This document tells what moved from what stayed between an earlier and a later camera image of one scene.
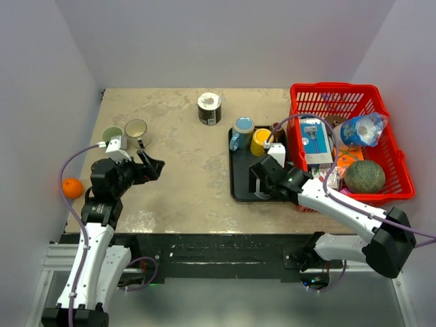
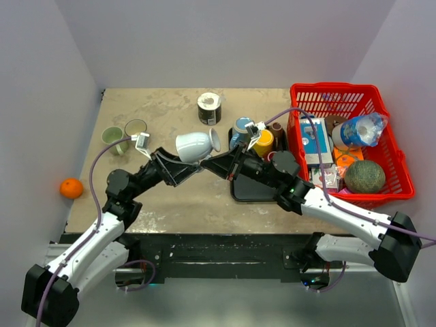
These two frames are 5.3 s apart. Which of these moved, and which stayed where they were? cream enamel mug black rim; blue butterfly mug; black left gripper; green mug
Moved: black left gripper
Stayed: blue butterfly mug; green mug; cream enamel mug black rim
